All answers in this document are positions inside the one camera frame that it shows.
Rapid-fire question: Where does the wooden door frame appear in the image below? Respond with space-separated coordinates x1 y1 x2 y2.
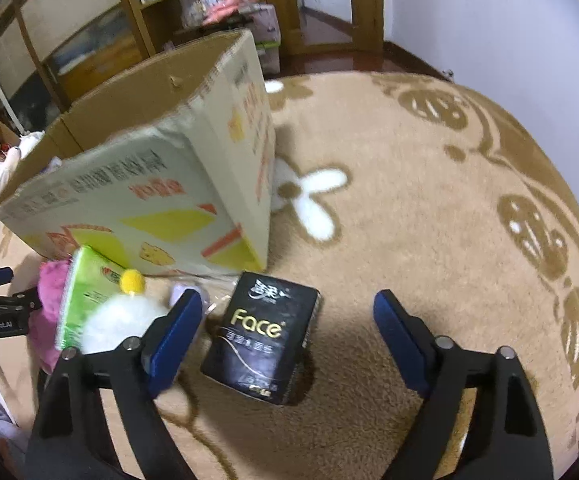
347 0 385 52

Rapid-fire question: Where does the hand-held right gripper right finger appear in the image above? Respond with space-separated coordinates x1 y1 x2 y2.
373 289 555 480

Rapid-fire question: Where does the clear plastic wrapper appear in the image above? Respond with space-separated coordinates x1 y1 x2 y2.
144 269 242 322

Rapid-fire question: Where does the lilac plush toy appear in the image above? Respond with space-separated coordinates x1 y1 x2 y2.
169 282 211 314

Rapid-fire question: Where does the wooden bookshelf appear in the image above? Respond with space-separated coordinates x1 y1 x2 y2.
109 0 220 57

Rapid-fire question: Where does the white plush toy yellow pompom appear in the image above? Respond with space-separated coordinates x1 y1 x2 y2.
80 268 171 362

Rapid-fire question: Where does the printed cardboard box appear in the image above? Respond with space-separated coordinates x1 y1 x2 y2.
0 29 277 279

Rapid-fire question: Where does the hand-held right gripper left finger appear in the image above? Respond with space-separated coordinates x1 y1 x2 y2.
24 289 204 480

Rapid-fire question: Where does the pink plush toy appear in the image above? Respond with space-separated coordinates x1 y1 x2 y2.
28 261 76 374

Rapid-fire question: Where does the black tissue pack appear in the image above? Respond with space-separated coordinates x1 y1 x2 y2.
200 271 323 407

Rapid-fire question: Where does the beige patterned rug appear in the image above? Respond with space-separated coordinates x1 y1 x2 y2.
0 71 579 480

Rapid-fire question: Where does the green tissue pack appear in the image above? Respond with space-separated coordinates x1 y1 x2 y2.
54 245 141 352

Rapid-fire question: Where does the wooden wardrobe with glass doors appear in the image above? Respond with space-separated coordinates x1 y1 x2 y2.
0 0 146 128

